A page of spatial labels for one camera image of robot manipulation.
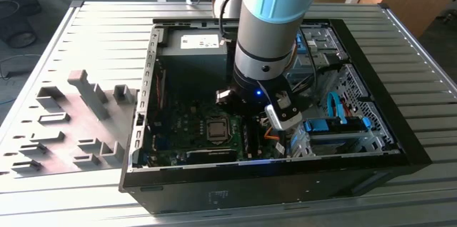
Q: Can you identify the hard disk in blue carrier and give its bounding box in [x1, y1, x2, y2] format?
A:
[303, 116, 372, 134]

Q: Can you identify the grey metal drive cage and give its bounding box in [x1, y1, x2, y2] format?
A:
[285, 27, 349, 86]

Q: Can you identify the grey power supply unit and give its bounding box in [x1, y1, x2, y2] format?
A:
[156, 29, 232, 94]

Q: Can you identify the black wheeled bin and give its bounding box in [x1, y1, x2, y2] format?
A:
[0, 0, 43, 50]

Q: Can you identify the CPU socket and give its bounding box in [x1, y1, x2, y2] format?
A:
[200, 114, 232, 146]

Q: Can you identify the grey metal disk bay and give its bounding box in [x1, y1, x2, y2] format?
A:
[287, 122, 385, 158]

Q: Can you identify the blue SATA wire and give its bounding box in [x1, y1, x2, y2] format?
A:
[327, 92, 349, 125]

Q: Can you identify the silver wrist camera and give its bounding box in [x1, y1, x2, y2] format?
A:
[264, 103, 304, 131]

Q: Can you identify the black camera cable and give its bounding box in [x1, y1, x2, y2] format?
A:
[216, 0, 233, 46]

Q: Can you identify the grey parts rack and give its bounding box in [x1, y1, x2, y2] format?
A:
[0, 69, 143, 178]

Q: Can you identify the silver CPU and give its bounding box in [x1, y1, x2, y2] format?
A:
[207, 121, 227, 137]

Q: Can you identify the black cable bundle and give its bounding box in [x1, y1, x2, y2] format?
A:
[285, 67, 324, 98]

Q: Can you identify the green motherboard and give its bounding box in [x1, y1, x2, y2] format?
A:
[145, 95, 287, 168]

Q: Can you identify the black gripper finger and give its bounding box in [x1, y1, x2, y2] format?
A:
[215, 89, 239, 109]

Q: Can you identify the orange wire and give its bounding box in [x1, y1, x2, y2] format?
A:
[264, 126, 281, 140]

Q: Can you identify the black graphics card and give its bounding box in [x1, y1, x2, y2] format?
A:
[185, 148, 239, 164]

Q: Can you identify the black PC case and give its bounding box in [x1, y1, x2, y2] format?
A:
[117, 18, 433, 216]

